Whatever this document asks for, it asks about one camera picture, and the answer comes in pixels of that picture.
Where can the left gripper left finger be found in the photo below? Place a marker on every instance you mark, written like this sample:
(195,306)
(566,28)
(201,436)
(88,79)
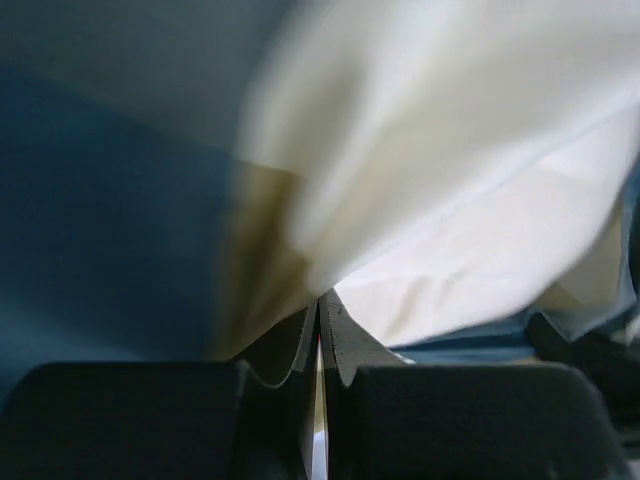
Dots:
(247,418)

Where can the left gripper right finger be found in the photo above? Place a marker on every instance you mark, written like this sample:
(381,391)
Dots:
(387,419)

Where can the blue tan white checked pillowcase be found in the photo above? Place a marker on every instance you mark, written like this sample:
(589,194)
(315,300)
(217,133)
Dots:
(119,173)

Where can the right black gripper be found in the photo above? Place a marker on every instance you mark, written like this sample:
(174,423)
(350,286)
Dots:
(612,368)

